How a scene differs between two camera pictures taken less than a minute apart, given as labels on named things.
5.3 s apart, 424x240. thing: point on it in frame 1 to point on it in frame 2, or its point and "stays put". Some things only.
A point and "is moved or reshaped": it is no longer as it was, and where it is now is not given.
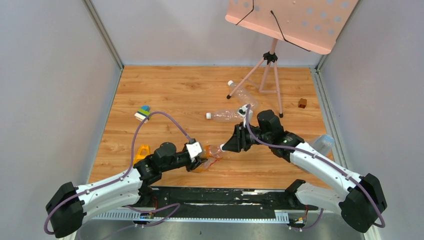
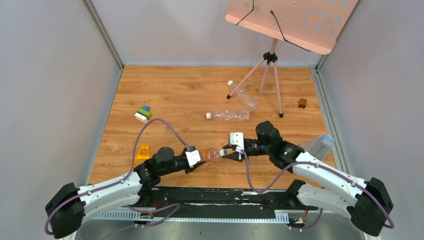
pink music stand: (314, 25) stays put
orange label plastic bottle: (213, 153) stays put
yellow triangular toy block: (138, 156) stays put
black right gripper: (237, 141) to (235, 156)
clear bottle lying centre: (226, 116) stays put
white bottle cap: (221, 147) is moved or reshaped
